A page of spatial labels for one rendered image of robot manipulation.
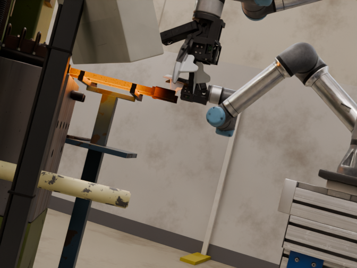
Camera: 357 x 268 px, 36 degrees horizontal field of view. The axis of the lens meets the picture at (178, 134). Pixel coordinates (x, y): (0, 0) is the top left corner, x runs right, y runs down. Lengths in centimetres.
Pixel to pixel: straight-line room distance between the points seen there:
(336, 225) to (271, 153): 300
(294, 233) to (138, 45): 68
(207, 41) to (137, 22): 36
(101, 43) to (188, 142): 347
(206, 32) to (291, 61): 70
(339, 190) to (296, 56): 76
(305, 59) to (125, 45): 113
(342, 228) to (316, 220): 7
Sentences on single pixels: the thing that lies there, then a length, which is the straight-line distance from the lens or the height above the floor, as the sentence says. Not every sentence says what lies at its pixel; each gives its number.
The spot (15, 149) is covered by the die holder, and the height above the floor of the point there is 66.
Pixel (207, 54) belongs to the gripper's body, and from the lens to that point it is 142.
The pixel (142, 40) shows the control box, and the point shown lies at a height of 97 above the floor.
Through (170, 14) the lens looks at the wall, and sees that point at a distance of 495.
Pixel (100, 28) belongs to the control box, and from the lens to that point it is 120.
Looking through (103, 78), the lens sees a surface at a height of 98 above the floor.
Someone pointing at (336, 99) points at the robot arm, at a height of 111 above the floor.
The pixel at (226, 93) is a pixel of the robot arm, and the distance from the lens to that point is 227.
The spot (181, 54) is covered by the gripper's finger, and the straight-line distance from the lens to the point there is 141.
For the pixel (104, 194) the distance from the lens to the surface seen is 141.
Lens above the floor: 77
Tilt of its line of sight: 2 degrees up
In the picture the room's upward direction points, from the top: 14 degrees clockwise
